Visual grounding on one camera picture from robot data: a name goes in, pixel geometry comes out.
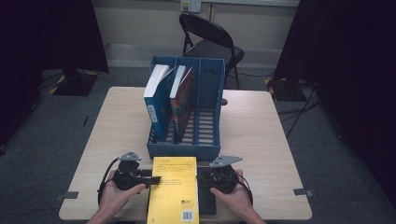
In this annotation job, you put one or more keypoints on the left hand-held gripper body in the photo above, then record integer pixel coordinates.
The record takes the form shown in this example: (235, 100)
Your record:
(127, 177)

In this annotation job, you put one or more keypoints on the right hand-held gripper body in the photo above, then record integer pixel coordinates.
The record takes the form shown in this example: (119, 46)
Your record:
(225, 180)

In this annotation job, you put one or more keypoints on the yellow book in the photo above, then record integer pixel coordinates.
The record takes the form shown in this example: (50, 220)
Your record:
(172, 199)

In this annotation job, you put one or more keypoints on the blue plastic file rack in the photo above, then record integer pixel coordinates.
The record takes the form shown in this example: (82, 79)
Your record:
(207, 124)

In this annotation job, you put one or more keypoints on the blue book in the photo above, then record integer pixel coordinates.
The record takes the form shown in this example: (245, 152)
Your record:
(158, 105)

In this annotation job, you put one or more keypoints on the red book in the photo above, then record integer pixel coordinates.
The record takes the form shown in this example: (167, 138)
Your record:
(182, 109)

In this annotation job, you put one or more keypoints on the person's right hand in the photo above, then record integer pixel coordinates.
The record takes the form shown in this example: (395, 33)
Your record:
(236, 200)

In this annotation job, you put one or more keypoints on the person's left hand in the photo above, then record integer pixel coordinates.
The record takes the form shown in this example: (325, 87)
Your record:
(113, 200)

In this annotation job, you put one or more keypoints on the grey tape strip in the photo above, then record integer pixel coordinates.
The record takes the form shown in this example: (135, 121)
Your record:
(303, 192)
(67, 196)

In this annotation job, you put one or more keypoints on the small black floor scrap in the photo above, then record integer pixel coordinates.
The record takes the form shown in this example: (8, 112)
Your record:
(85, 120)

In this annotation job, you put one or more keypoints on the black stand base yellow tape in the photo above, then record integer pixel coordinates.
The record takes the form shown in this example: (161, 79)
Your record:
(285, 88)
(74, 82)

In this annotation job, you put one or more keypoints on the black folding chair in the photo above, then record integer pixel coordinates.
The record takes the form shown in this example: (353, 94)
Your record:
(214, 46)

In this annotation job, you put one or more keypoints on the white wall socket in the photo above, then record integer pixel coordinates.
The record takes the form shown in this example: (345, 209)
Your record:
(190, 5)

